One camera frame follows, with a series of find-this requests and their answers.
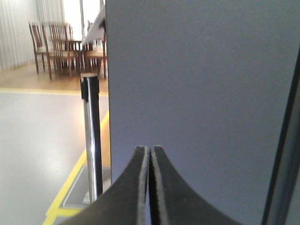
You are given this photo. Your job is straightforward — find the open white fridge door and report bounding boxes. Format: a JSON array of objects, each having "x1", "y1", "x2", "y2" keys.
[{"x1": 106, "y1": 0, "x2": 300, "y2": 225}]

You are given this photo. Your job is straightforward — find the brown wooden dining table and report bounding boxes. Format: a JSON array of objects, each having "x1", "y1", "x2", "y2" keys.
[{"x1": 62, "y1": 40, "x2": 95, "y2": 72}]

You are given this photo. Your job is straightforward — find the white curtains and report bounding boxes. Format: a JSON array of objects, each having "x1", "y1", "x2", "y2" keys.
[{"x1": 0, "y1": 0, "x2": 64, "y2": 71}]

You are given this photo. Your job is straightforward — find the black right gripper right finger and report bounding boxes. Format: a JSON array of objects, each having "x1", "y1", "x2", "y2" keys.
[{"x1": 149, "y1": 146, "x2": 237, "y2": 225}]

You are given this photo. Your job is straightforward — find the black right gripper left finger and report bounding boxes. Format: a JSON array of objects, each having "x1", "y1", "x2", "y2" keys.
[{"x1": 61, "y1": 146, "x2": 150, "y2": 225}]

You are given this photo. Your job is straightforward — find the brown wooden dining chair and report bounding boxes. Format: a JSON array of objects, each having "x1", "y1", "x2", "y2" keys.
[{"x1": 29, "y1": 22, "x2": 46, "y2": 74}]

